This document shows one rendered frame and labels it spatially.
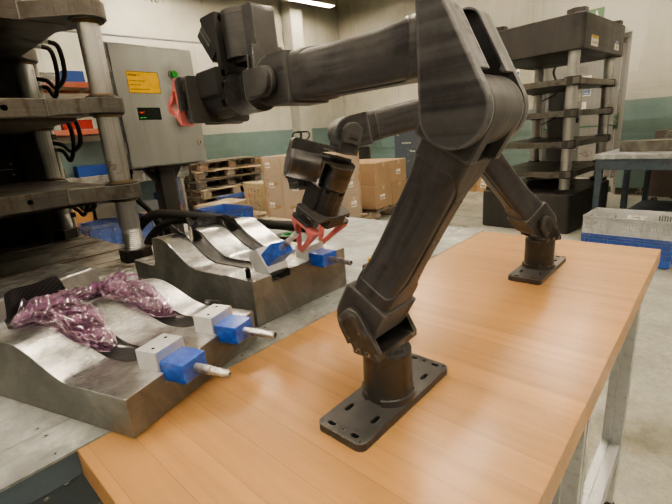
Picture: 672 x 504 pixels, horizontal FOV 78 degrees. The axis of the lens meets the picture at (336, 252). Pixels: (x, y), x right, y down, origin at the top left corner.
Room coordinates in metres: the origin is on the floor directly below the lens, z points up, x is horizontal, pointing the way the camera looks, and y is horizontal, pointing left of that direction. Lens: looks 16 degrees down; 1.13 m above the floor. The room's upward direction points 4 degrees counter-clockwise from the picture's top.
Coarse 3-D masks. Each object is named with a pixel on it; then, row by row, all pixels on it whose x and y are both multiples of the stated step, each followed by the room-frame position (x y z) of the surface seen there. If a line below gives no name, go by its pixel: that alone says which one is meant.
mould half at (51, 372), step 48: (0, 288) 0.72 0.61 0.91; (0, 336) 0.57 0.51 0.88; (48, 336) 0.54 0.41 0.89; (144, 336) 0.59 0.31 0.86; (192, 336) 0.57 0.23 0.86; (0, 384) 0.53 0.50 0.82; (48, 384) 0.48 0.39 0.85; (96, 384) 0.46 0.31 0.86; (144, 384) 0.45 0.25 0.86; (192, 384) 0.51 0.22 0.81
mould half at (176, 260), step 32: (256, 224) 1.08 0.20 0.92; (160, 256) 0.93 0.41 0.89; (192, 256) 0.88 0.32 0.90; (288, 256) 0.85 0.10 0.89; (192, 288) 0.85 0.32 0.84; (224, 288) 0.77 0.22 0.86; (256, 288) 0.71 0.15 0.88; (288, 288) 0.77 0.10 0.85; (320, 288) 0.83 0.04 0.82; (256, 320) 0.70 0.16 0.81
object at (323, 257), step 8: (296, 248) 0.84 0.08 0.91; (312, 248) 0.83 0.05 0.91; (320, 248) 0.85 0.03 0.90; (296, 256) 0.84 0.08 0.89; (304, 256) 0.83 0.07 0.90; (312, 256) 0.82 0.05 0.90; (320, 256) 0.80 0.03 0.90; (328, 256) 0.81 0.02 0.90; (336, 256) 0.83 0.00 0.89; (312, 264) 0.82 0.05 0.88; (320, 264) 0.80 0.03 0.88; (328, 264) 0.81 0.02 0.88
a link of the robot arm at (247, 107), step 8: (248, 56) 0.58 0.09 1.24; (240, 64) 0.61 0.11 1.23; (248, 64) 0.58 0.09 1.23; (240, 72) 0.60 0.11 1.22; (232, 80) 0.60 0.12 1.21; (240, 80) 0.58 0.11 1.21; (224, 88) 0.61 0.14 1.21; (232, 88) 0.59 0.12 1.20; (240, 88) 0.58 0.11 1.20; (232, 96) 0.60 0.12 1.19; (240, 96) 0.58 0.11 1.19; (232, 104) 0.60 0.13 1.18; (240, 104) 0.59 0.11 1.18; (248, 104) 0.58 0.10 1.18; (256, 104) 0.59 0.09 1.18; (240, 112) 0.61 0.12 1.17; (248, 112) 0.61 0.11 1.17; (256, 112) 0.60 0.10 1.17
